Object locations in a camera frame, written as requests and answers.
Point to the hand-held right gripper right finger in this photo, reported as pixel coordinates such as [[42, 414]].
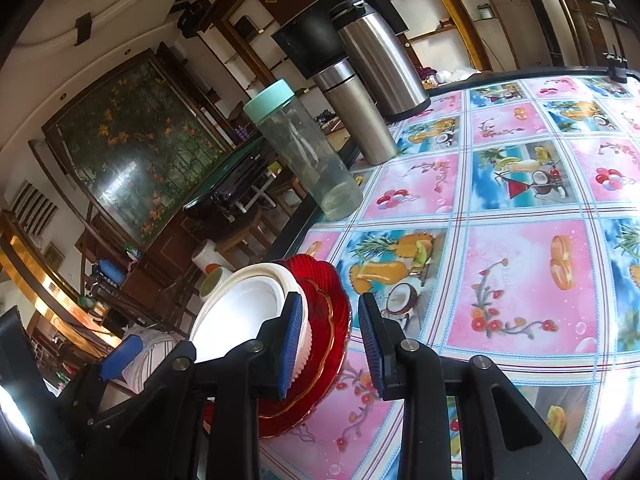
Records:
[[372, 345]]

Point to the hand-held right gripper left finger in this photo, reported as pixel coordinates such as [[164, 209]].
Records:
[[290, 345]]

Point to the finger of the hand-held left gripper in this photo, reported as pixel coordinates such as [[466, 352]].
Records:
[[120, 355]]

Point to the cream disposable bowl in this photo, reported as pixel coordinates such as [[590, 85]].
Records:
[[305, 360], [235, 310]]

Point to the red plate with round label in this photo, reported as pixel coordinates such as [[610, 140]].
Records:
[[317, 330]]

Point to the red plate with gold lettering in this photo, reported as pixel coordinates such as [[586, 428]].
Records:
[[342, 310]]

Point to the striped cushion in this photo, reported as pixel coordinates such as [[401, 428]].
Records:
[[155, 347]]

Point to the white and green plastic stool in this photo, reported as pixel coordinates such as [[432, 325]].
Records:
[[215, 285]]

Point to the wooden stool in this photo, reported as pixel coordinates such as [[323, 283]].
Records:
[[245, 230]]

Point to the white plastic stool orange hole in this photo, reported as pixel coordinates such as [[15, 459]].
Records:
[[207, 252]]

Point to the printed fruit tablecloth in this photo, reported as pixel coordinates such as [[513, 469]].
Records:
[[520, 285]]

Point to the green mahjong table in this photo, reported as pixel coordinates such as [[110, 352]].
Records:
[[225, 180]]

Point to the clear bottle with mint lid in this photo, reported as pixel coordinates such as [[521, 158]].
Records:
[[305, 155]]

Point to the large flower painting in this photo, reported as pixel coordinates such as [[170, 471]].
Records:
[[135, 140]]

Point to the small steel thermos cup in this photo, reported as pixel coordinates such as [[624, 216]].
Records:
[[357, 115]]

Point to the large steel thermos flask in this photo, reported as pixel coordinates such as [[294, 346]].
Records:
[[385, 60]]

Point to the black flat television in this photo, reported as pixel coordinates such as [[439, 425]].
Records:
[[305, 40]]

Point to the small black clamp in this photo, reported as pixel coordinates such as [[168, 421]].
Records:
[[619, 72]]

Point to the wooden armchair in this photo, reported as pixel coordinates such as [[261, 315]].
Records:
[[590, 25]]

